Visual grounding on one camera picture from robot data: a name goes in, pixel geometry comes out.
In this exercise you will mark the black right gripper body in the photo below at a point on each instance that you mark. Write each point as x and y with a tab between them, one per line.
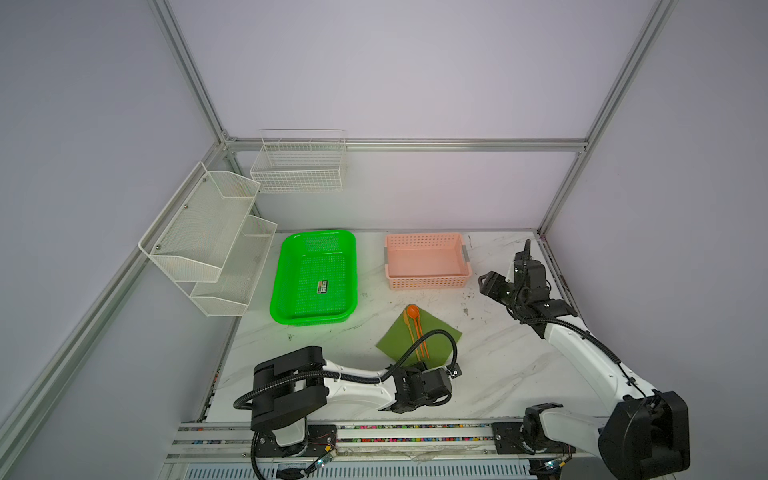
501	290

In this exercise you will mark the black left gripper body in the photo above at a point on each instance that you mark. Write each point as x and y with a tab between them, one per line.
414	370

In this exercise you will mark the orange plastic fork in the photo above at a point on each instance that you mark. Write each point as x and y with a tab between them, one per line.
423	347

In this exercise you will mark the orange plastic spoon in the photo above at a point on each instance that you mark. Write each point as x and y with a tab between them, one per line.
413	314

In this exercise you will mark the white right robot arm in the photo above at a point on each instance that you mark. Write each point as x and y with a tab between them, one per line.
646	434

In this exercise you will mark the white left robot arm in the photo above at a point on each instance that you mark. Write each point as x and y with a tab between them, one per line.
288	388

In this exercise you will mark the pink perforated plastic basket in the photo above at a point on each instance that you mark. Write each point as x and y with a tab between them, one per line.
426	261

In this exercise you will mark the bright green plastic basket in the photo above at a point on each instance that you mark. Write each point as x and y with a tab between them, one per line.
305	259

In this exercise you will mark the white mesh two-tier shelf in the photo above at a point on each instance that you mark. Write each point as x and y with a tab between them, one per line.
210	243

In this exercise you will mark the white wire basket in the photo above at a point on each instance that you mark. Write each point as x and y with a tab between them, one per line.
301	161

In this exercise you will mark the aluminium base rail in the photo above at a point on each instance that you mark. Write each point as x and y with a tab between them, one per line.
418	440

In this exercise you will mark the aluminium frame post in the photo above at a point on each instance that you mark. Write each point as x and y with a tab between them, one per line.
649	33

